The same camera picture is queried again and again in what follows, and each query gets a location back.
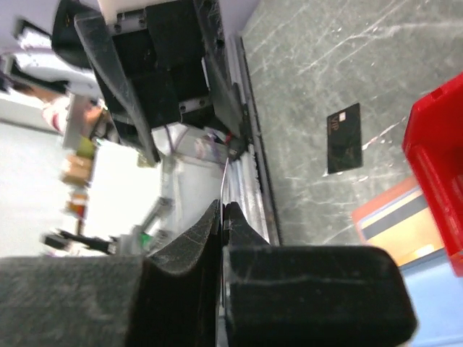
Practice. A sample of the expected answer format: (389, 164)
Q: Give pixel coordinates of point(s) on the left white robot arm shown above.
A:
(57, 62)

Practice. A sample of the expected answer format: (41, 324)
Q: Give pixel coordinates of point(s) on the black VIP card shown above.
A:
(344, 140)

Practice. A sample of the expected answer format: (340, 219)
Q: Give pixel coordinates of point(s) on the tan leather card holder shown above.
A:
(435, 291)

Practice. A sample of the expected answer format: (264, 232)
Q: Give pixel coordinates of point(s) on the gold striped card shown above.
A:
(401, 223)

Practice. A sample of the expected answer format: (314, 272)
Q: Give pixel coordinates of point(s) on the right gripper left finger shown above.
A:
(168, 299)

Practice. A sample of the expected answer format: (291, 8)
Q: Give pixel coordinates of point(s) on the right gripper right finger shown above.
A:
(310, 295)

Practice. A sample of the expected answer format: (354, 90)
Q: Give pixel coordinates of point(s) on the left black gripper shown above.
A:
(162, 63)

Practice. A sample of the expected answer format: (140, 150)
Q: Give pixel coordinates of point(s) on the red bin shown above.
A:
(432, 145)

